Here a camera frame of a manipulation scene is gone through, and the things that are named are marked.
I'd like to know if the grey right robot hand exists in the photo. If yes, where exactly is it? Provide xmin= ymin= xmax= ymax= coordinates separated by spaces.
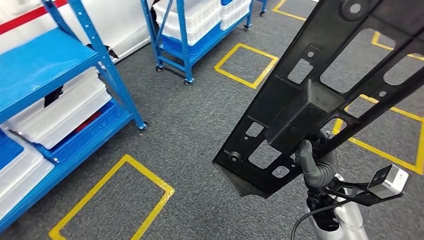
xmin=294 ymin=130 xmax=339 ymax=189

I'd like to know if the black plastic panel part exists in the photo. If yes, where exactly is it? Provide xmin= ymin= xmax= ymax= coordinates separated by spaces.
xmin=211 ymin=0 xmax=424 ymax=200

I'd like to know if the blue wheeled shelf rack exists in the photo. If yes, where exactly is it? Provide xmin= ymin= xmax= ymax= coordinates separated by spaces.
xmin=140 ymin=0 xmax=269 ymax=86

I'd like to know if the blue metal shelf rack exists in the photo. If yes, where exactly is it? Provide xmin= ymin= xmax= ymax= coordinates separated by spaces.
xmin=0 ymin=0 xmax=149 ymax=233

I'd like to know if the yellow floor tape square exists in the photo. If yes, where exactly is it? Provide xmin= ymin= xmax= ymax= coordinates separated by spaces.
xmin=332 ymin=94 xmax=424 ymax=176
xmin=214 ymin=43 xmax=280 ymax=90
xmin=47 ymin=154 xmax=176 ymax=240

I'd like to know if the red item under bin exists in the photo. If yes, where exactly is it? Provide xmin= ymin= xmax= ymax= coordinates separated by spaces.
xmin=74 ymin=110 xmax=102 ymax=133

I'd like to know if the white car with red stripe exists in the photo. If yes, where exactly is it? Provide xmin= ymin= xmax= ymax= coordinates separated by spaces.
xmin=0 ymin=0 xmax=152 ymax=64

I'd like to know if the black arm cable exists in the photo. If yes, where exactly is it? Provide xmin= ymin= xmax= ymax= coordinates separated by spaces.
xmin=290 ymin=198 xmax=352 ymax=240

